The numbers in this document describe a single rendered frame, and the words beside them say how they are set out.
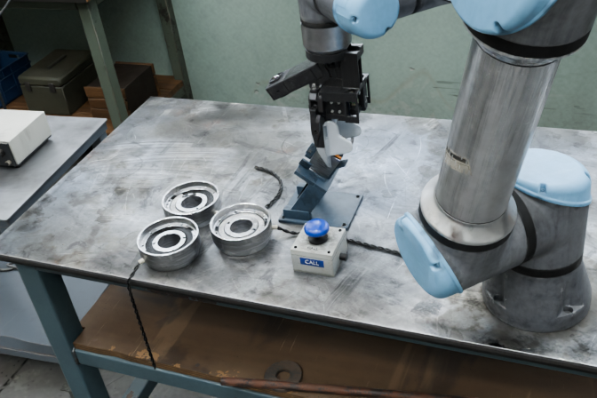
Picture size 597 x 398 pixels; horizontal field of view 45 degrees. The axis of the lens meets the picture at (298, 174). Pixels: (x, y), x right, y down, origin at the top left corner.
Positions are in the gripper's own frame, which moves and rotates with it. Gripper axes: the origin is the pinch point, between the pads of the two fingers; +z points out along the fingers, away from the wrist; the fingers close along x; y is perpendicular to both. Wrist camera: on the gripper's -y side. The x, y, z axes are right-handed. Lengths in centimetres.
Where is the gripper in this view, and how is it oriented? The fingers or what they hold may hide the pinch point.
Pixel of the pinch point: (328, 154)
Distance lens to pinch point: 122.6
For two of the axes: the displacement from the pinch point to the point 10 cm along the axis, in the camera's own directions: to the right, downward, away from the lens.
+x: 3.4, -5.5, 7.6
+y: 9.3, 0.9, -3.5
